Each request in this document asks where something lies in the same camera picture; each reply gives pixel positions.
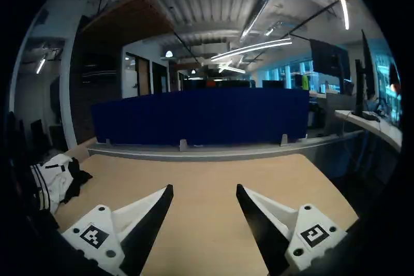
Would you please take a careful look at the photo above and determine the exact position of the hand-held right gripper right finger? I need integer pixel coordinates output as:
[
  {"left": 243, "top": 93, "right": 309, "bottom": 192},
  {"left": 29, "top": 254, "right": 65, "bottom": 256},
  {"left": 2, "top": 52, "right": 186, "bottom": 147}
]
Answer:
[{"left": 236, "top": 183, "right": 348, "bottom": 276}]

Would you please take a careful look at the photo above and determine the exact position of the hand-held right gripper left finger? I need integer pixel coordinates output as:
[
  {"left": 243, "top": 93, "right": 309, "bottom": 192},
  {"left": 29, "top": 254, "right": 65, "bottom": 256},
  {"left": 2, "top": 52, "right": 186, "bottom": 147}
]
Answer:
[{"left": 61, "top": 184, "right": 174, "bottom": 276}]

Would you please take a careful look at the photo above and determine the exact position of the black towel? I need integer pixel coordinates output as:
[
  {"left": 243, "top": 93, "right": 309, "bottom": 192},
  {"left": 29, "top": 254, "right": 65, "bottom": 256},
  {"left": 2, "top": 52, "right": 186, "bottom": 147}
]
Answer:
[{"left": 60, "top": 156, "right": 94, "bottom": 205}]

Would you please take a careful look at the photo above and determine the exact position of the heap of white towels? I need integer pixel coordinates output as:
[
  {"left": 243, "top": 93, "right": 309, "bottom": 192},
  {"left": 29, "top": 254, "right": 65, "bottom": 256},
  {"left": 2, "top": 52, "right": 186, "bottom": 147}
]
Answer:
[{"left": 28, "top": 154, "right": 76, "bottom": 214}]

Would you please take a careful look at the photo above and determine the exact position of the white desk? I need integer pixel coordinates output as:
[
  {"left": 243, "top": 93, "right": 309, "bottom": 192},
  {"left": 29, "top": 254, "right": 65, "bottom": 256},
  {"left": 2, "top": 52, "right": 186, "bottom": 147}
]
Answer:
[{"left": 334, "top": 109, "right": 403, "bottom": 154}]

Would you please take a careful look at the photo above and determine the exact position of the blue desk screen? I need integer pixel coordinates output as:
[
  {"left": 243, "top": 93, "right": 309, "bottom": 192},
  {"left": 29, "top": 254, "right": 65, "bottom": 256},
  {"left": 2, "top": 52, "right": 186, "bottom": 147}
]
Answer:
[{"left": 86, "top": 88, "right": 364, "bottom": 163}]

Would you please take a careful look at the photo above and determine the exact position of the black computer monitor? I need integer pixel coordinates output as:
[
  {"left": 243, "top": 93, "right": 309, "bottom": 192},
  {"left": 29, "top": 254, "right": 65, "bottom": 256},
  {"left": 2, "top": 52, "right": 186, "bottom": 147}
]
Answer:
[
  {"left": 351, "top": 29, "right": 382, "bottom": 121},
  {"left": 309, "top": 38, "right": 351, "bottom": 81}
]

